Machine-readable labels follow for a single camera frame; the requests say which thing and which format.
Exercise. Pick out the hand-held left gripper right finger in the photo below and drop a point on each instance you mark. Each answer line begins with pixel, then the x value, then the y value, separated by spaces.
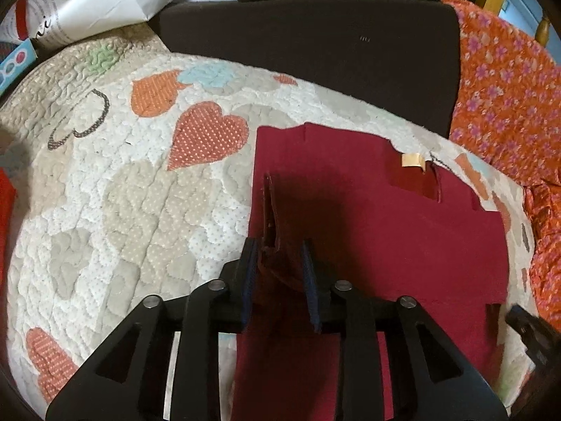
pixel 309 289

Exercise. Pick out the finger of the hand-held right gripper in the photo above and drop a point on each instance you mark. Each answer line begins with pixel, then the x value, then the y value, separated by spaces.
pixel 528 331

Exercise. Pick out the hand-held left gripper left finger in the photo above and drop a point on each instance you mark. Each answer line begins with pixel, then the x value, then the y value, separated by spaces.
pixel 249 280

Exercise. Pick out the dark red small shirt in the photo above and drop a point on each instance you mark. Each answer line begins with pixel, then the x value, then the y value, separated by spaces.
pixel 372 228

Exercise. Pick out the heart pattern quilted blanket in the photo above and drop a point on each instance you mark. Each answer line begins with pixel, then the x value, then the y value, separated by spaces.
pixel 109 184

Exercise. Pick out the orange floral cloth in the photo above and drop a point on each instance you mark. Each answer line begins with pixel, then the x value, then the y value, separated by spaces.
pixel 495 96

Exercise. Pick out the dark brown cushion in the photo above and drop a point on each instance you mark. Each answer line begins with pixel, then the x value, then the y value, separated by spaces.
pixel 307 44

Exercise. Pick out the bright red cloth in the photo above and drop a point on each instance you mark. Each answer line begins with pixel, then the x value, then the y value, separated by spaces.
pixel 6 223

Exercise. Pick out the white paper bag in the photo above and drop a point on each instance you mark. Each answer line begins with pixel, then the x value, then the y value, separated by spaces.
pixel 105 0

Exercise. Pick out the light blue box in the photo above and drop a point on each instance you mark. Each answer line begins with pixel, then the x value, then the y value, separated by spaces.
pixel 15 68

